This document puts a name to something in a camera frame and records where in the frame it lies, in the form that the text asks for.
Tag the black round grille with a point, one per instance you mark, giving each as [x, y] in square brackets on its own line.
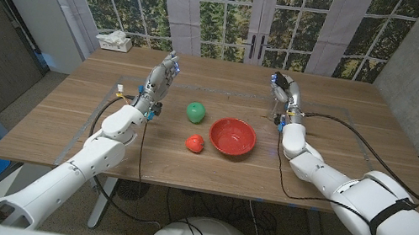
[132, 190]

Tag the white tissue box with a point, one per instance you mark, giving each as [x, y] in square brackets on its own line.
[116, 44]

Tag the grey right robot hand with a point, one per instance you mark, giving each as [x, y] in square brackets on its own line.
[295, 104]

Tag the clear spray bottle black pump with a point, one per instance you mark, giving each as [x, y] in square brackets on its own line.
[275, 109]

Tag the green apple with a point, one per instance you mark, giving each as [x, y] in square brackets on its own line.
[196, 112]

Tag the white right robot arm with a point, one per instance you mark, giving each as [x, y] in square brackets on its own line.
[354, 193]

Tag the printed window backdrop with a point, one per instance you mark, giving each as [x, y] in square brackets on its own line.
[219, 8]

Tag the white table leg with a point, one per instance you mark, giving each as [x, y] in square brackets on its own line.
[101, 206]

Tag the red bowl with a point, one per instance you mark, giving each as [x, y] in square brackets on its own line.
[232, 137]

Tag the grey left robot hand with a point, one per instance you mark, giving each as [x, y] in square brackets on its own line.
[156, 85]

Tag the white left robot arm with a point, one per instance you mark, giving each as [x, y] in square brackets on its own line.
[96, 154]

